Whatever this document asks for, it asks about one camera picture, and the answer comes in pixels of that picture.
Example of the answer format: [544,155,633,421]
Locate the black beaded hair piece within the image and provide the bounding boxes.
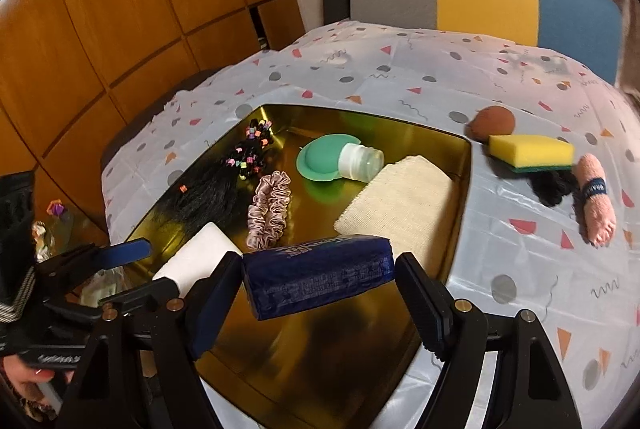
[150,119,276,235]

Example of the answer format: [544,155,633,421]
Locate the beige loofah cloth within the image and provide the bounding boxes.
[334,155,453,265]

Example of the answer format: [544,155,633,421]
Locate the blue tissue packet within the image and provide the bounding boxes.
[241,234,396,321]

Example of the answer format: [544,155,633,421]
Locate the green silicone bottle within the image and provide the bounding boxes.
[296,134,386,184]

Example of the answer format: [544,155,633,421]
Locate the pink satin scrunchie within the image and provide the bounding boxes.
[247,170,292,252]

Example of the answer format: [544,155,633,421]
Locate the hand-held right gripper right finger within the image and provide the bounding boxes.
[395,251,573,429]

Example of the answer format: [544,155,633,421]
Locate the yellow green dish sponge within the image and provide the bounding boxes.
[487,135,576,174]

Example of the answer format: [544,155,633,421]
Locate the person's left hand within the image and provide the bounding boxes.
[0,355,71,410]

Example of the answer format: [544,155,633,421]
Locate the gold metal tray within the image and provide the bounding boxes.
[122,104,473,429]

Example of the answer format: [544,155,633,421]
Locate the white foam block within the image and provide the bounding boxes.
[151,221,243,297]

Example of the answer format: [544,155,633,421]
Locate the wooden wardrobe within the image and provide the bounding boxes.
[0,0,306,190]

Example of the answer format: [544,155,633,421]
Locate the printed plastic tablecloth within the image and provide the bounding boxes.
[100,20,640,429]

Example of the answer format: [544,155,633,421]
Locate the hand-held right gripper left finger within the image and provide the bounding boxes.
[55,251,244,429]

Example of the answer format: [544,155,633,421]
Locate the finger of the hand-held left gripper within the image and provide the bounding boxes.
[100,280,181,311]
[35,239,152,283]

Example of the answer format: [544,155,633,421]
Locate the black hair scrunchie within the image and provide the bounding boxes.
[530,169,576,208]

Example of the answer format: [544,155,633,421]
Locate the brown makeup sponge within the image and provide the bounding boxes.
[467,105,517,140]

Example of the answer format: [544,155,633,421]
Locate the pink knitted roll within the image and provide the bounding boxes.
[572,154,617,247]

